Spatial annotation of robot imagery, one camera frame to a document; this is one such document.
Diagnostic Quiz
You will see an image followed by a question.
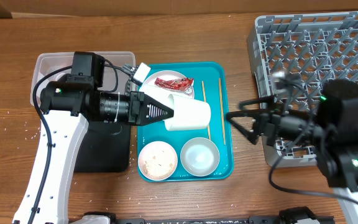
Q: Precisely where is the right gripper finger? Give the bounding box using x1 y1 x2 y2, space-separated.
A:
239 95 275 110
226 113 260 146

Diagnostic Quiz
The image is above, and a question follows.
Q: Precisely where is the white paper cup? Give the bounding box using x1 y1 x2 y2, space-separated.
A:
164 95 211 131

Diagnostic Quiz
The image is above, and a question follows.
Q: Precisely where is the red snack wrapper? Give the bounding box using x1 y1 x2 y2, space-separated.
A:
154 78 194 95

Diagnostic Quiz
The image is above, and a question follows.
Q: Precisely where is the small white plate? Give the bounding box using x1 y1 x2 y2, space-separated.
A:
138 141 178 181

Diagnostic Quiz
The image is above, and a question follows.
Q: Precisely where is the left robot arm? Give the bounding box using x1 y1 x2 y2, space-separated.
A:
12 52 174 223

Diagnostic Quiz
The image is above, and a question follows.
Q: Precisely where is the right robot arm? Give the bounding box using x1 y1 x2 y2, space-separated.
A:
226 80 358 192

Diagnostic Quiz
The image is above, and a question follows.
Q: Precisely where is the grey dishwasher rack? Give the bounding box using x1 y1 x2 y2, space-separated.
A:
246 11 358 168

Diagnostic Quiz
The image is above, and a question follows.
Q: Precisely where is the large white plate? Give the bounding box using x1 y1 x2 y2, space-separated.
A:
139 70 195 99

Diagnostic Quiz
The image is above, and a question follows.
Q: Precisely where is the right wooden chopstick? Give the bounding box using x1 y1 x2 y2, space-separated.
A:
218 78 226 145

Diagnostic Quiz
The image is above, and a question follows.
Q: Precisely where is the wooden chopstick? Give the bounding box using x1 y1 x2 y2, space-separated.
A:
201 81 211 140
218 78 226 145

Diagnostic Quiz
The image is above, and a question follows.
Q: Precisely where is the black rectangular tray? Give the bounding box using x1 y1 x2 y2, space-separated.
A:
74 121 131 173

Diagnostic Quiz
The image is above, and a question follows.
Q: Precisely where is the clear plastic bin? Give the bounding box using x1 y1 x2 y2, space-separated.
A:
30 51 136 106

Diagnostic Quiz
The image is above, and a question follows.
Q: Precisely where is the teal plastic tray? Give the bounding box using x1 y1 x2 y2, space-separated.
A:
137 62 234 182

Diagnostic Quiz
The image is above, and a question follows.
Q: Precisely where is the left wooden chopstick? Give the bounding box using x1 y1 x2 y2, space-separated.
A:
201 81 211 140

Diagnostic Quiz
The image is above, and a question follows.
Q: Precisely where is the grey bowl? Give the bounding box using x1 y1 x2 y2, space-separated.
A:
180 138 220 177

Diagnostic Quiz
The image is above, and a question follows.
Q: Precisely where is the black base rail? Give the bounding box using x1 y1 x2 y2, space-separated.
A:
83 207 335 224

